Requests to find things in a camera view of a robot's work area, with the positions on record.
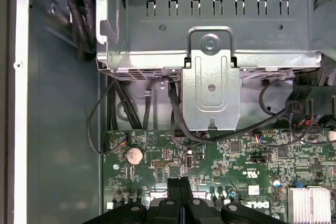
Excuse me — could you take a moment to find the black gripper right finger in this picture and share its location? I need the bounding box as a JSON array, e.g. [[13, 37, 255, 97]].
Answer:
[[181, 178, 274, 224]]

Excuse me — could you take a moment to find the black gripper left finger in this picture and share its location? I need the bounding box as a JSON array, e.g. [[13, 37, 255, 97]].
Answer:
[[89, 178, 182, 224]]

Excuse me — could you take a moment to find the round coin battery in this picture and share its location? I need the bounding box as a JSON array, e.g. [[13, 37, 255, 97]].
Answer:
[[125, 147, 144, 165]]

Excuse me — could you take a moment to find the green motherboard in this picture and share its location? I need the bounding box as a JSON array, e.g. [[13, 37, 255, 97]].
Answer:
[[102, 128, 336, 224]]

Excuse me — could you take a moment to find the silver finned heatsink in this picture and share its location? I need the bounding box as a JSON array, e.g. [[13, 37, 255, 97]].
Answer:
[[287, 186, 332, 224]]

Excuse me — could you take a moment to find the black PC case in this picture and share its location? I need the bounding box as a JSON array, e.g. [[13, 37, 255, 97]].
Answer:
[[0, 0, 336, 224]]

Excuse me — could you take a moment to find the black power connector block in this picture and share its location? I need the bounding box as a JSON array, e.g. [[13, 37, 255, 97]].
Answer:
[[285, 76, 336, 127]]

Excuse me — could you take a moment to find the metal drive cage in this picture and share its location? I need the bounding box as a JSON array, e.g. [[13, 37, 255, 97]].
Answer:
[[96, 0, 336, 83]]

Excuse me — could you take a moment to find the black looped cable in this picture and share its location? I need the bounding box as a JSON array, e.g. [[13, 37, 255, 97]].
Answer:
[[143, 74, 171, 130]]

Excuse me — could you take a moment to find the metal bracket plate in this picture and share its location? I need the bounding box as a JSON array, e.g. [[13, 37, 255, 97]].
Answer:
[[182, 26, 242, 132]]

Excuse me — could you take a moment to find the thin black wire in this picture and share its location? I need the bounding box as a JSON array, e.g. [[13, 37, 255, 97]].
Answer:
[[87, 78, 118, 155]]

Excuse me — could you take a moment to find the thick black cable bundle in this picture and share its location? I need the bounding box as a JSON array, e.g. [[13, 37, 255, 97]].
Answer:
[[62, 0, 98, 62]]

